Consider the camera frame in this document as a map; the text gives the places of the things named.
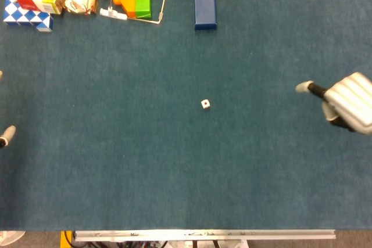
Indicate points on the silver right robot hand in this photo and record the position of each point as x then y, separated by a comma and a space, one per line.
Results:
350, 100

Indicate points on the small white die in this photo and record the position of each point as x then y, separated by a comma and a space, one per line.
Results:
205, 104

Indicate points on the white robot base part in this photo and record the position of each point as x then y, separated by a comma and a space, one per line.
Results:
10, 237

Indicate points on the orange green toy block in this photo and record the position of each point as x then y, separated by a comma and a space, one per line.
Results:
139, 4

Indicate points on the blue white snake puzzle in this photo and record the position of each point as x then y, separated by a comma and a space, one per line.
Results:
20, 15

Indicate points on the aluminium profile rail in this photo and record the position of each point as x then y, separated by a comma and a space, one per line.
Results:
203, 234

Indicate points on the yellow bracket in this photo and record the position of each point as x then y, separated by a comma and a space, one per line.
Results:
64, 240

